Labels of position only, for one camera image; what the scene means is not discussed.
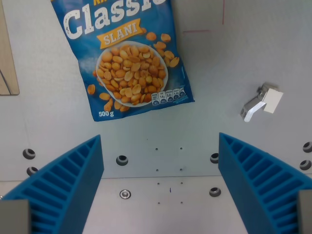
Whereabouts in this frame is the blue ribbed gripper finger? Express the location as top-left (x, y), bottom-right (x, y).
top-left (0, 135), bottom-right (105, 234)
top-left (218, 132), bottom-right (312, 234)

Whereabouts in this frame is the blue salted peanuts bag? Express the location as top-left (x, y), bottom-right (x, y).
top-left (50, 0), bottom-right (195, 122)

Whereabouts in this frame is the small grey metal bracket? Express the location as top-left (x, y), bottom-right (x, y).
top-left (239, 82), bottom-right (284, 123)

